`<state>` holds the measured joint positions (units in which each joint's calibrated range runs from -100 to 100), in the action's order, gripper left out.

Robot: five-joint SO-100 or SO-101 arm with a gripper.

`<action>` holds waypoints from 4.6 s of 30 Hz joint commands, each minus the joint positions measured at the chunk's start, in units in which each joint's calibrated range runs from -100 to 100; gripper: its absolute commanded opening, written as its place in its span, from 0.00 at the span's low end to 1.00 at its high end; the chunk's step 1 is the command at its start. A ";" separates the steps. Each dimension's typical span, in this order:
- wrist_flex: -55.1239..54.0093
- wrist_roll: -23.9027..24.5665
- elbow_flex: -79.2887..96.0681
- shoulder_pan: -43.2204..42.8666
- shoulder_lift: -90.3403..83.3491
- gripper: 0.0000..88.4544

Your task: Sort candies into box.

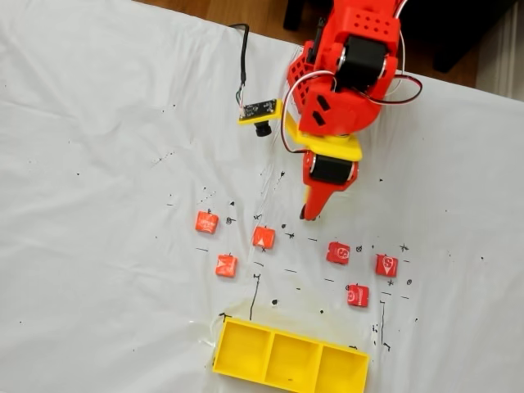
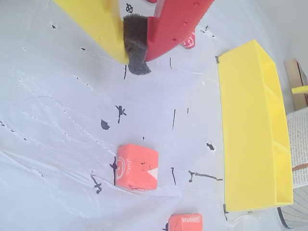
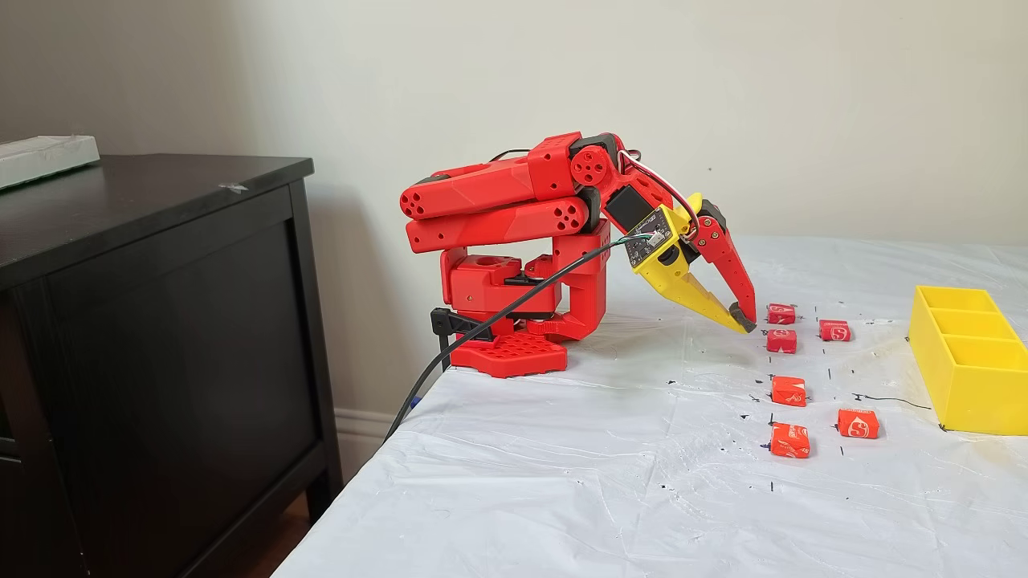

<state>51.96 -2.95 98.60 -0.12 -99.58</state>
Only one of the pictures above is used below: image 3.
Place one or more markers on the black table clamp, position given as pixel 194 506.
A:
pixel 458 323

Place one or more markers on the white plastic table cover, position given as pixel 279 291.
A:
pixel 602 498

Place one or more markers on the red candy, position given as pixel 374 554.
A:
pixel 834 330
pixel 789 441
pixel 858 423
pixel 789 391
pixel 781 314
pixel 781 341

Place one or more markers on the camera board in yellow mount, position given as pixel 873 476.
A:
pixel 646 238

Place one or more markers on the white foam tray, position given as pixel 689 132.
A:
pixel 44 159

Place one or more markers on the yellow three-compartment box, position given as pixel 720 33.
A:
pixel 980 393

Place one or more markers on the black wooden cabinet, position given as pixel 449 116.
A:
pixel 161 361

